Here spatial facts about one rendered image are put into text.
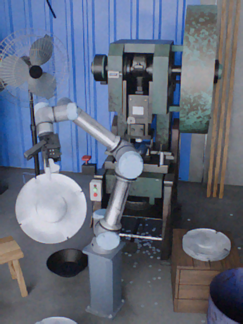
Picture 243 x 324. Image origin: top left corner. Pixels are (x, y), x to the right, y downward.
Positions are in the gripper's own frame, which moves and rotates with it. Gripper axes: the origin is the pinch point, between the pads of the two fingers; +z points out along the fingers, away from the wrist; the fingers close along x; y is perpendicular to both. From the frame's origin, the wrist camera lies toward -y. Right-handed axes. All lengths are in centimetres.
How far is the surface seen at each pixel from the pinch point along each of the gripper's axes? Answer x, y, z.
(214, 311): 20, 66, 67
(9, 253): 91, -22, 11
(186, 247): 63, 80, 31
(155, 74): 38, 80, -75
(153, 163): 82, 80, -32
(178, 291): 71, 71, 54
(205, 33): -2, 97, -73
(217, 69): 26, 116, -68
